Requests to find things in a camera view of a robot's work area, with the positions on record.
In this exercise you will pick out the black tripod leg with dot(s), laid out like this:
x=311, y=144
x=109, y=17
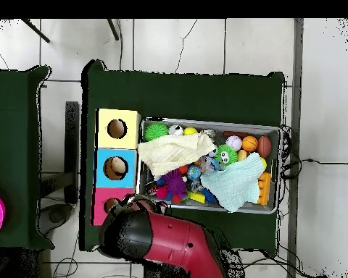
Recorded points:
x=113, y=29
x=35, y=30

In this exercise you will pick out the black flat panel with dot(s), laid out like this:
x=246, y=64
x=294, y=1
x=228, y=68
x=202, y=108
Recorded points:
x=72, y=145

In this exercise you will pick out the dark green side table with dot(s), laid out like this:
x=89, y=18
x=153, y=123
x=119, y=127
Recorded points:
x=23, y=145

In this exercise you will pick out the white baseball toy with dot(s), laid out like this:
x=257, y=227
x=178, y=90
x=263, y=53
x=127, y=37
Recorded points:
x=234, y=143

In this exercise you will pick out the wooden box three holes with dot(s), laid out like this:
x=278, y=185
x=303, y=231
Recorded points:
x=115, y=150

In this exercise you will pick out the brown rubber ball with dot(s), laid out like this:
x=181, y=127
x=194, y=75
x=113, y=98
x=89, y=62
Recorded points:
x=264, y=146

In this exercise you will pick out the yellow ball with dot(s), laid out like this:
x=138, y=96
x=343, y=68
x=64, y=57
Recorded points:
x=190, y=131

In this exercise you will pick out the green spiky ball with eyes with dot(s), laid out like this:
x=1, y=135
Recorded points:
x=226, y=155

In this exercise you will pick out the pale yellow cloth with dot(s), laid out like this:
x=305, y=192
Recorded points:
x=168, y=153

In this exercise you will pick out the mint green cloth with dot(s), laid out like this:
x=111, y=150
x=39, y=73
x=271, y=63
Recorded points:
x=235, y=185

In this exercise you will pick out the purple spiky toy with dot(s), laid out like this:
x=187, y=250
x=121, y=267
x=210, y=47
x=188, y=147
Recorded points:
x=175, y=184

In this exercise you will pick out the plain green spiky ball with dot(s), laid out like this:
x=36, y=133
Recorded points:
x=156, y=131

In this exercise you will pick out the blue globe ball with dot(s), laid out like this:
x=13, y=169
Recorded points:
x=194, y=172

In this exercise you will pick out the small silver can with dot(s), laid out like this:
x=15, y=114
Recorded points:
x=176, y=130

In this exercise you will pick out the orange basketball toy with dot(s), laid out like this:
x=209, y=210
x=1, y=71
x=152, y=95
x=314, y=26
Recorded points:
x=250, y=143

